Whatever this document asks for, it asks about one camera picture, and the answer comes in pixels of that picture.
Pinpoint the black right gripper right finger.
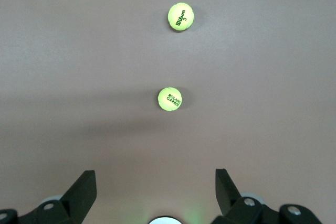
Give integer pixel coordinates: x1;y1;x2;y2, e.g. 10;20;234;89
209;168;323;224

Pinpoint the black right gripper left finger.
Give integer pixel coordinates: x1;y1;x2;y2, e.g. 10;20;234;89
0;170;97;224

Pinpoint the yellow Roland Garros tennis ball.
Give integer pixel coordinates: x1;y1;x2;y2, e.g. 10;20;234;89
157;87;183;111

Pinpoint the yellow Wilson tennis ball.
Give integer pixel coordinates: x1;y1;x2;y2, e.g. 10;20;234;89
167;2;195;31

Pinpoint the brown table mat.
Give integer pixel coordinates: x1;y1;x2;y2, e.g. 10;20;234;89
0;0;336;224

